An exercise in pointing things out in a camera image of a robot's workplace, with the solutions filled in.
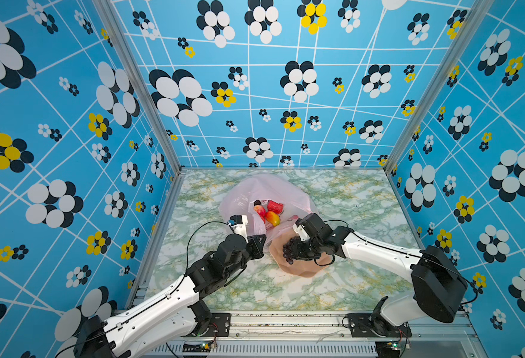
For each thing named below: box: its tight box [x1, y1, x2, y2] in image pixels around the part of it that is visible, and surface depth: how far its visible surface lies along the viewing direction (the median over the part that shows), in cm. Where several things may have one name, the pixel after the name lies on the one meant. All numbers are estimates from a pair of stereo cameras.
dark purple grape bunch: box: [281, 235, 311, 265], surface depth 75 cm
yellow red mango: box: [266, 211, 281, 227], surface depth 99 cm
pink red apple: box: [253, 204, 267, 224], surface depth 101 cm
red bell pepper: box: [266, 199, 285, 215], surface depth 101 cm
